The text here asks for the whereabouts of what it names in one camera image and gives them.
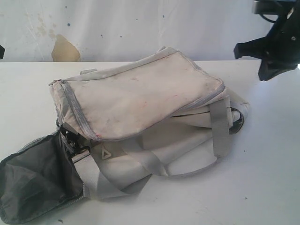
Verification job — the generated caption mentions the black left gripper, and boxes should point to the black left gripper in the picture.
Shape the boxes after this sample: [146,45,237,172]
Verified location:
[0,45,5,59]

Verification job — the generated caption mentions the white canvas duffel bag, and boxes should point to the white canvas duffel bag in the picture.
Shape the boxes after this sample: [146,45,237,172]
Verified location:
[0,47,249,225]

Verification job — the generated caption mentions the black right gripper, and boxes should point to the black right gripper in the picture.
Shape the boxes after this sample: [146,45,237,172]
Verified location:
[233,7,300,81]

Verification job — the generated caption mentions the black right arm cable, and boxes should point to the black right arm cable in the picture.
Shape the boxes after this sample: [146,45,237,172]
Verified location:
[259,13,279,23]

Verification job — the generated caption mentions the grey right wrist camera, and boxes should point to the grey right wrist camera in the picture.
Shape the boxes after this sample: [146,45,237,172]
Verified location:
[252,0,295,15]

